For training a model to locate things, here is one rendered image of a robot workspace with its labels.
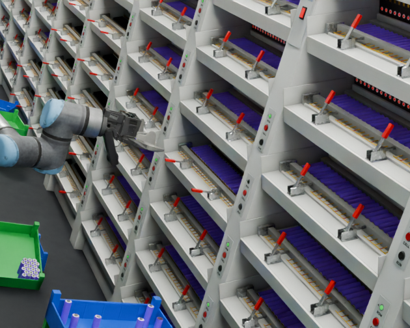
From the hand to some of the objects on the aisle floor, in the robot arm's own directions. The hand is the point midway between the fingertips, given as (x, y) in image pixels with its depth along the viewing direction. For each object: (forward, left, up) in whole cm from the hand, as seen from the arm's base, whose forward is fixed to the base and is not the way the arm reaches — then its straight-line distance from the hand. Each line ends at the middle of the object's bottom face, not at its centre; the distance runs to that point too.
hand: (157, 144), depth 254 cm
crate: (-24, +74, -75) cm, 108 cm away
